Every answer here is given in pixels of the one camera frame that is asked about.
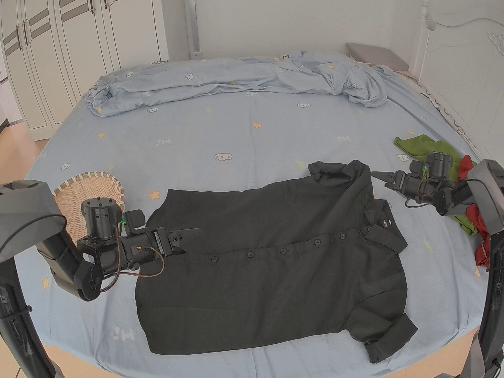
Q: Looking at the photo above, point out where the green garment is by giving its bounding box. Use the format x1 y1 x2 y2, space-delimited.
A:
395 134 479 236

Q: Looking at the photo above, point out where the bed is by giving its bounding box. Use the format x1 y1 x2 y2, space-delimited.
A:
3 0 504 378

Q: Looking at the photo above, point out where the pale blue quilt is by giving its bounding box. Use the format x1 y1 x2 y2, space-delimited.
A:
83 51 388 118

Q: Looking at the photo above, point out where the white wardrobe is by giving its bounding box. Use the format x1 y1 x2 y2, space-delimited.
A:
0 0 171 141

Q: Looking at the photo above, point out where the black shirt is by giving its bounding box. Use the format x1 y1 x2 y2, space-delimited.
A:
135 160 419 364

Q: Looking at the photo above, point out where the red garment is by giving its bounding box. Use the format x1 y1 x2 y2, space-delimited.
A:
457 155 493 269

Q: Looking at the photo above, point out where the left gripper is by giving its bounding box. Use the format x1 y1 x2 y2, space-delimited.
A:
151 227 204 258

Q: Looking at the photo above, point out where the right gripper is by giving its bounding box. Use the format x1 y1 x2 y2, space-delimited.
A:
371 170 425 203

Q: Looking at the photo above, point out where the round woven basket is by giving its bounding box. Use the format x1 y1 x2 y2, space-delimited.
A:
52 172 127 248

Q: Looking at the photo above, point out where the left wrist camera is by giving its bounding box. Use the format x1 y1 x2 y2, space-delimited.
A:
123 209 147 236

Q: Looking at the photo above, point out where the grey bedside table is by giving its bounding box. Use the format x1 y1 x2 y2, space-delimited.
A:
346 43 411 73

